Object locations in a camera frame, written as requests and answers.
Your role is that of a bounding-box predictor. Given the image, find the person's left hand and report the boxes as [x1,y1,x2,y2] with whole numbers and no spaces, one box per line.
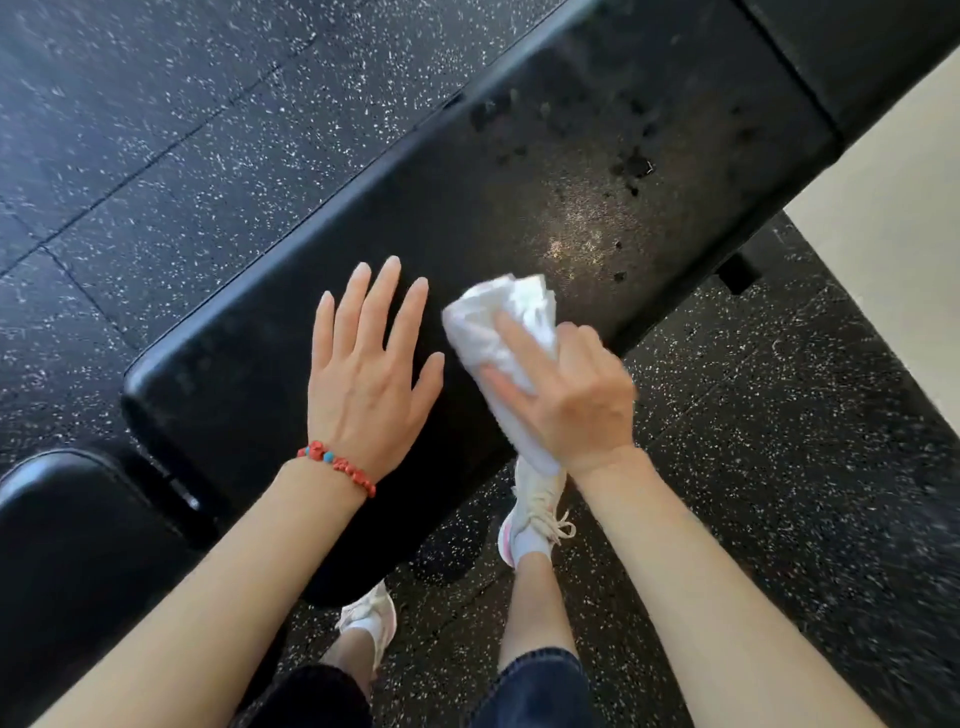
[306,255,447,486]

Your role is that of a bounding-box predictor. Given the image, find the person's right hand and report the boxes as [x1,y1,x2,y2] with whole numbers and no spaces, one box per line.
[478,310,639,478]

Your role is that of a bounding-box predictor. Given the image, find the white cleaning cloth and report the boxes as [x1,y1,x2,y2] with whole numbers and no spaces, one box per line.
[440,273,565,479]

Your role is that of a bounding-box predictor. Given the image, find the person's left forearm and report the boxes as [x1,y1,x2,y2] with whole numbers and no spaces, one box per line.
[33,457,370,728]

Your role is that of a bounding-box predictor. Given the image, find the person's right forearm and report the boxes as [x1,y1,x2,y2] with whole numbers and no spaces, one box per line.
[571,445,888,728]

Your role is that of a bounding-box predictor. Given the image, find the white right sneaker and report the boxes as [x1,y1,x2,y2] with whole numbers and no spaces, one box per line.
[497,456,578,573]

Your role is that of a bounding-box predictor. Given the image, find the white sneaker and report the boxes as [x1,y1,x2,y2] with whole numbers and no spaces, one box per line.
[334,579,398,674]
[497,456,578,573]

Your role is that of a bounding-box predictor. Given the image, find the long black bench pad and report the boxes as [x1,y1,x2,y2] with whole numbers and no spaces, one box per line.
[120,0,843,610]

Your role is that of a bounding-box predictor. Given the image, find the person's right leg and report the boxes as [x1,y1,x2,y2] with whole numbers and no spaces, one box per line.
[497,551,580,674]

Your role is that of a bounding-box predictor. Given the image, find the person's leg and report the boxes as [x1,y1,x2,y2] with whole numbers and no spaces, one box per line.
[497,551,580,674]
[321,626,378,702]

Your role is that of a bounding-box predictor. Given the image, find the white left sneaker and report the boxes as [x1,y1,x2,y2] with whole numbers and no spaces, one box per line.
[334,579,398,674]

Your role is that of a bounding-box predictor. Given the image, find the person's left leg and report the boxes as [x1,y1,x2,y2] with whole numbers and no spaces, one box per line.
[321,626,378,702]

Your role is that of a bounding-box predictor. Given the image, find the dark denim shorts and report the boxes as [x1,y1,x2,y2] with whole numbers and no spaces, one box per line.
[231,647,595,728]

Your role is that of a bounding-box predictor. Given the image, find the black bench seat pad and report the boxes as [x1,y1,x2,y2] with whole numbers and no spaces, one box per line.
[0,447,220,728]

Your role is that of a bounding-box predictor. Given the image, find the black padded bench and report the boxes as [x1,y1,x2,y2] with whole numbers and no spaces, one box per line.
[738,0,960,145]

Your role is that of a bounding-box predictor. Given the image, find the red beaded bracelet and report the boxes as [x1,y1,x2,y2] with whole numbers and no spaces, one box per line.
[296,439,378,500]

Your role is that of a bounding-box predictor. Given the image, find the black bench frame foot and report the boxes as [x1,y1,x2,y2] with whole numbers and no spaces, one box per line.
[715,250,763,297]

